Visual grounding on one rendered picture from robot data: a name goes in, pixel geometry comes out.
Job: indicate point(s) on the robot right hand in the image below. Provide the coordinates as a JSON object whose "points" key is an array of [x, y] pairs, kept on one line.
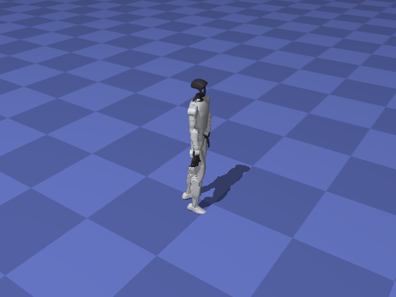
{"points": [[195, 161]]}

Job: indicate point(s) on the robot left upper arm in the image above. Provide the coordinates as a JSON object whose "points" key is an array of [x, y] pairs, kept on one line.
{"points": [[210, 116]]}

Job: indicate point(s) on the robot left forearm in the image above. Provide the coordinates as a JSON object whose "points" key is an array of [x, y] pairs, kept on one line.
{"points": [[206, 132]]}

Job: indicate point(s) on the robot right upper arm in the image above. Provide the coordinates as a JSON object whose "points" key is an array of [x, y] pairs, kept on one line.
{"points": [[192, 112]]}

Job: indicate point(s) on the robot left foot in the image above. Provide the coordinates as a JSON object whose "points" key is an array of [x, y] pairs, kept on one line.
{"points": [[186, 196]]}

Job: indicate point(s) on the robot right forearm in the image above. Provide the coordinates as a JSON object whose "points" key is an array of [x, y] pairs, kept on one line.
{"points": [[195, 142]]}

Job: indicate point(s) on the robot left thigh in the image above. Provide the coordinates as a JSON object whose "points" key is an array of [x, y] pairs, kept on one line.
{"points": [[204, 148]]}

